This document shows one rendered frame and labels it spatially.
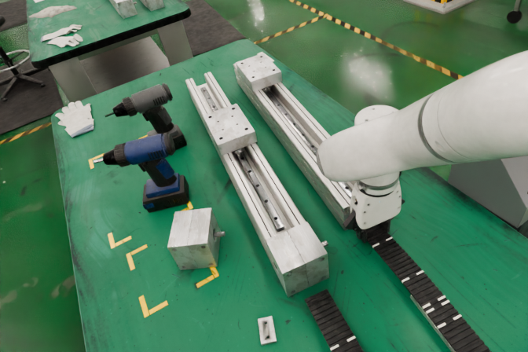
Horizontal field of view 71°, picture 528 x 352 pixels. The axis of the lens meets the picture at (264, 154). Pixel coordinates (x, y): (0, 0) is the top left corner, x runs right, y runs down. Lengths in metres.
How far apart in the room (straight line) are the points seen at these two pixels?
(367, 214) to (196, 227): 0.37
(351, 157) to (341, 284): 0.35
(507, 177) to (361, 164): 0.43
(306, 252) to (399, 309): 0.21
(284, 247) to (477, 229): 0.44
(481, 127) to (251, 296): 0.62
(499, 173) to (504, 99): 0.59
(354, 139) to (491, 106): 0.26
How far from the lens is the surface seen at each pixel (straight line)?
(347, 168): 0.59
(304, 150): 1.00
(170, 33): 2.48
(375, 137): 0.56
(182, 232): 0.88
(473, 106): 0.38
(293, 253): 0.78
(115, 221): 1.12
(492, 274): 0.92
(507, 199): 0.97
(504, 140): 0.37
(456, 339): 0.80
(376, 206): 0.79
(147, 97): 1.15
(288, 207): 0.87
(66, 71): 2.46
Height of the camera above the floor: 1.53
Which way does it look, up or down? 41 degrees down
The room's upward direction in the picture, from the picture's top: 12 degrees counter-clockwise
